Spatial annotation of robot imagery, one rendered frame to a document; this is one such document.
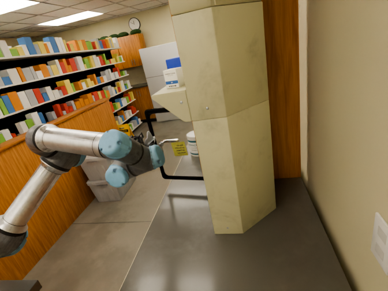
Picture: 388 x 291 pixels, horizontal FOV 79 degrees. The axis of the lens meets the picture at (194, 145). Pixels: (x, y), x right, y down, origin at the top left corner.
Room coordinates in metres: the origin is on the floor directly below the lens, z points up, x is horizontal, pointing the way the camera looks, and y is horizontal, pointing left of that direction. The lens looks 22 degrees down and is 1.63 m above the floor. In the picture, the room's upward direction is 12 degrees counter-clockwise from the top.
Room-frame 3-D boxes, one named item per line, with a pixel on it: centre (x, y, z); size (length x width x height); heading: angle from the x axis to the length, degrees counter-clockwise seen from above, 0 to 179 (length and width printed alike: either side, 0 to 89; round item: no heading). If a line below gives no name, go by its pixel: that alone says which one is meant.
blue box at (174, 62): (0.99, -0.02, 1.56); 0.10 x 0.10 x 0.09; 76
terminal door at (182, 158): (1.09, 0.07, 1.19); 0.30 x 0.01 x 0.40; 65
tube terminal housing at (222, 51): (0.84, -0.17, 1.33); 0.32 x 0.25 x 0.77; 166
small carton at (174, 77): (0.84, 0.02, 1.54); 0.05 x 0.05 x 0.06; 61
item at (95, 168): (2.90, 1.16, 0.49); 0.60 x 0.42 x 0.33; 166
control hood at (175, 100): (0.89, 0.01, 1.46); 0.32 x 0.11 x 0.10; 166
